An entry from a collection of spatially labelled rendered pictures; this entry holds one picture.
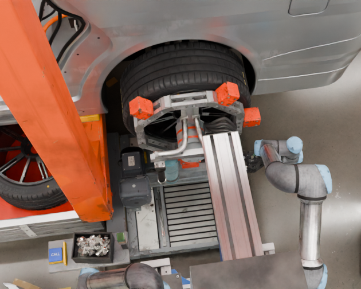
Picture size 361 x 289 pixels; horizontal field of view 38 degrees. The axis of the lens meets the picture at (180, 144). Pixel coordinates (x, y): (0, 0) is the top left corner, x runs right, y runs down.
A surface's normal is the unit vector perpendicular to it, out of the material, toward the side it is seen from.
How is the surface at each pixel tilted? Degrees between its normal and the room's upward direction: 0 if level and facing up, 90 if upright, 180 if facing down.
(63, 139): 90
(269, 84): 90
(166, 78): 16
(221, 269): 0
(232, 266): 0
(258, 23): 90
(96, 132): 0
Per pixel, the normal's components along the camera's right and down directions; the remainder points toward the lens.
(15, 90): 0.12, 0.89
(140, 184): -0.02, -0.44
